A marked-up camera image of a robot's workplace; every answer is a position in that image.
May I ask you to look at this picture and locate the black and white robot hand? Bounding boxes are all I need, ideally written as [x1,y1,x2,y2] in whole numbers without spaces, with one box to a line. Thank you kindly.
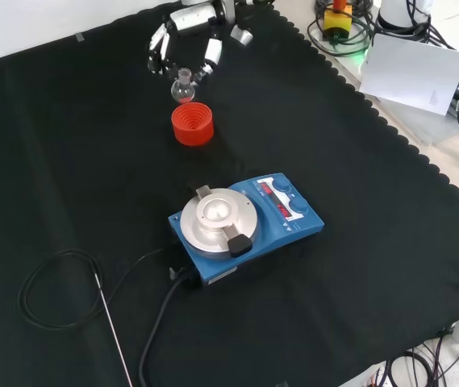
[147,2,225,84]

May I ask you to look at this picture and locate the clear glass round-bottom flask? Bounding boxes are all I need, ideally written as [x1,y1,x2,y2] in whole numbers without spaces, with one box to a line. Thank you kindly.
[170,67,196,104]

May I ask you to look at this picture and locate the blue heater with steel block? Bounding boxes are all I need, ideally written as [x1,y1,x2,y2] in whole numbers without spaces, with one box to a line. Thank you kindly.
[167,172,326,289]

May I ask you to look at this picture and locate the yellow stop button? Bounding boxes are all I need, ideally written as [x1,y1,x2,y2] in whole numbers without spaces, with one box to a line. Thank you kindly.
[323,0,353,42]

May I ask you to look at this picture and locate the black cloth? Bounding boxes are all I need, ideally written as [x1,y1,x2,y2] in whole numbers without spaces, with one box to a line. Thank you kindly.
[0,0,459,387]

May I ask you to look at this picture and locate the pale board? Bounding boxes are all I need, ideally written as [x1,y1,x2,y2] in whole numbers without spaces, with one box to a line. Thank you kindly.
[358,32,459,119]

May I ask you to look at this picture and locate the thin steel probe rod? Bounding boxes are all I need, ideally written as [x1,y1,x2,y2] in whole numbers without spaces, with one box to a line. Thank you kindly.
[93,271,134,387]

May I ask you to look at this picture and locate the orange ribbed flask ring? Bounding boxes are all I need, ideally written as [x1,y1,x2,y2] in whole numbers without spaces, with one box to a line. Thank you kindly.
[170,102,215,148]

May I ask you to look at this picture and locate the thick black power cable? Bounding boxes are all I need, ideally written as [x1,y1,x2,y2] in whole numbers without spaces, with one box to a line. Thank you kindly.
[137,273,198,387]

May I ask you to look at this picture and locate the thin black probe cable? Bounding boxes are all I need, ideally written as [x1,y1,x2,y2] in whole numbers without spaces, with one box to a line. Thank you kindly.
[18,246,173,330]

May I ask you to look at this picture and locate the black floor cables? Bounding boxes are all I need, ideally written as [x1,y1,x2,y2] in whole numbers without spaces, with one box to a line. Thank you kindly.
[372,342,459,387]

